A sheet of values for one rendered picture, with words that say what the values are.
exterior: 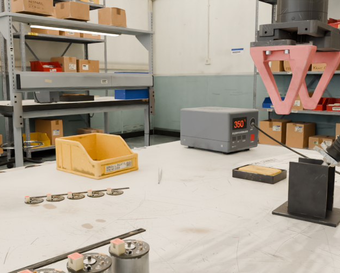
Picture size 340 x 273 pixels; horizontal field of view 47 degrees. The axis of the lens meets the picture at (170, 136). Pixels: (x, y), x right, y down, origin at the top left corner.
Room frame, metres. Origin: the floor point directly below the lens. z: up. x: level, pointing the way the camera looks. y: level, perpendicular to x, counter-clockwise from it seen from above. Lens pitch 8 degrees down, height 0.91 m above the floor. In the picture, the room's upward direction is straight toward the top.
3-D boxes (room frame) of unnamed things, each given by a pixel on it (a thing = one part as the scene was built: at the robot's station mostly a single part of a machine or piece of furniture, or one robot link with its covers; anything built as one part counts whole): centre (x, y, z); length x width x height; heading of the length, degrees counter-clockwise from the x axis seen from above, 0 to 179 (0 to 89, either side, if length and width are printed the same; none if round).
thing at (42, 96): (2.98, 0.94, 0.80); 0.15 x 0.12 x 0.10; 68
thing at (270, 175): (0.64, -0.15, 0.76); 0.07 x 0.05 x 0.02; 51
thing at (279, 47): (0.45, -0.13, 0.92); 0.07 x 0.07 x 0.09; 53
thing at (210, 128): (0.93, -0.12, 0.80); 0.15 x 0.12 x 0.10; 43
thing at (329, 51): (0.50, -0.18, 0.92); 0.07 x 0.07 x 0.09; 53
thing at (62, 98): (3.21, 0.77, 0.77); 0.24 x 0.16 x 0.04; 137
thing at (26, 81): (3.13, 0.60, 0.90); 1.30 x 0.06 x 0.12; 138
